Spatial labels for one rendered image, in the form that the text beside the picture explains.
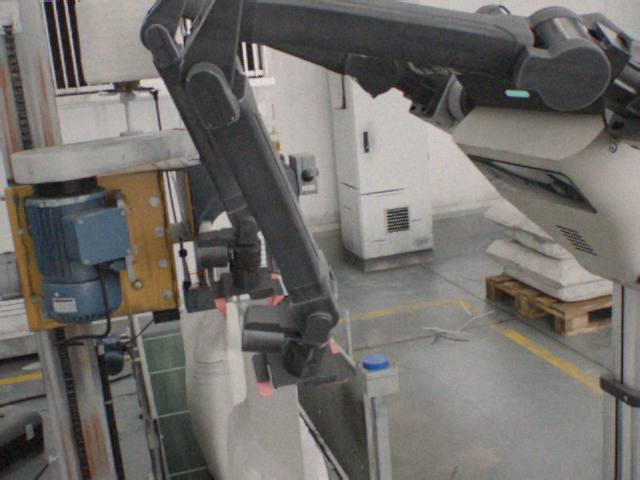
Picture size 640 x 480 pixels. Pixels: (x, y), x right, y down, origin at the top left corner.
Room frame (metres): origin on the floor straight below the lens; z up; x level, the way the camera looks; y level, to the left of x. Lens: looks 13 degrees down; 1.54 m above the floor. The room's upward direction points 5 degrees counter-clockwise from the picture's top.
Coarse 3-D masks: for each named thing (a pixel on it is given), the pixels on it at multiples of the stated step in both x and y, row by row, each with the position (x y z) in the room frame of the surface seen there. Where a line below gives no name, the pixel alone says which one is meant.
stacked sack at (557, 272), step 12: (540, 252) 4.13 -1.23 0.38; (528, 264) 4.08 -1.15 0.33; (540, 264) 3.99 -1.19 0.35; (552, 264) 3.90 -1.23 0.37; (564, 264) 3.85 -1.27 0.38; (576, 264) 3.87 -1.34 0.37; (540, 276) 3.96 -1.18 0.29; (552, 276) 3.86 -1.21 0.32; (564, 276) 3.79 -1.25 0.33; (576, 276) 3.79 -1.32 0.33; (588, 276) 3.82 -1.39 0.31
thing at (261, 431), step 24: (240, 312) 1.58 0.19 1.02; (240, 336) 1.43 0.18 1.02; (240, 408) 1.53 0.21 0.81; (264, 408) 1.30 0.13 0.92; (288, 408) 1.21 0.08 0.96; (240, 432) 1.42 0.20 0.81; (264, 432) 1.32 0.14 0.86; (288, 432) 1.22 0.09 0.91; (240, 456) 1.35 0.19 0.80; (264, 456) 1.31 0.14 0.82; (288, 456) 1.23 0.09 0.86; (312, 456) 1.30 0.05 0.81
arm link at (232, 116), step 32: (192, 96) 0.80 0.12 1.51; (224, 96) 0.80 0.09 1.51; (224, 128) 0.85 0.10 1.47; (256, 128) 0.86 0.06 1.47; (256, 160) 0.88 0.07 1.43; (256, 192) 0.90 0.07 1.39; (288, 192) 0.91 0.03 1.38; (288, 224) 0.92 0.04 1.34; (288, 256) 0.94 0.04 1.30; (320, 256) 0.98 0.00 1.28; (288, 288) 0.96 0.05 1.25; (320, 288) 0.96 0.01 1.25
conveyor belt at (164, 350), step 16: (144, 336) 3.30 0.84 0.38; (160, 336) 3.28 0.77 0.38; (176, 336) 3.26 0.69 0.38; (160, 352) 3.08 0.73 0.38; (176, 352) 3.06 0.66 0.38; (160, 368) 2.89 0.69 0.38; (176, 368) 2.88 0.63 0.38; (160, 384) 2.73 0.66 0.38; (176, 384) 2.72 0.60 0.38; (160, 400) 2.58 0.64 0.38; (176, 400) 2.57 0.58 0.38; (160, 416) 2.45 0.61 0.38; (176, 416) 2.44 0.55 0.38; (176, 432) 2.32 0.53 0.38; (192, 432) 2.31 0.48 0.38; (176, 448) 2.20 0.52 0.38; (192, 448) 2.20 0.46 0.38; (176, 464) 2.10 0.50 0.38; (192, 464) 2.09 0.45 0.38
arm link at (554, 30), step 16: (560, 16) 0.85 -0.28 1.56; (544, 32) 0.84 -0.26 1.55; (560, 32) 0.82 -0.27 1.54; (576, 32) 0.82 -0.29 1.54; (592, 32) 0.85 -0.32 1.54; (608, 32) 0.84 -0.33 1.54; (544, 48) 0.81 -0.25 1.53; (608, 48) 0.81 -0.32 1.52; (624, 48) 0.82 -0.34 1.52; (624, 64) 0.82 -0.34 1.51
